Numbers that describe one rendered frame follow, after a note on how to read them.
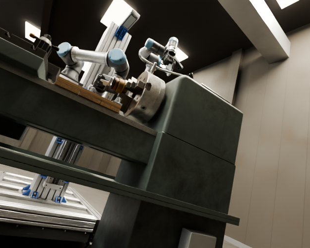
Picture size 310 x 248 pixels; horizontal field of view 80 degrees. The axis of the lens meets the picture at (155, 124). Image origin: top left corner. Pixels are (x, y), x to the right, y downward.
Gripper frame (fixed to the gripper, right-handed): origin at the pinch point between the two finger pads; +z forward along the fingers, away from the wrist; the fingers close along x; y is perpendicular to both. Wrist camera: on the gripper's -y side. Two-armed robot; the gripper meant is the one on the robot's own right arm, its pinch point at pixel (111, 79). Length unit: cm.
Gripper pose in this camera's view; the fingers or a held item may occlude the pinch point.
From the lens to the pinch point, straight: 111.8
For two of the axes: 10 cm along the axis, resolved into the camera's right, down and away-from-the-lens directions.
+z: 4.9, -1.2, -8.7
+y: -8.2, -3.9, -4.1
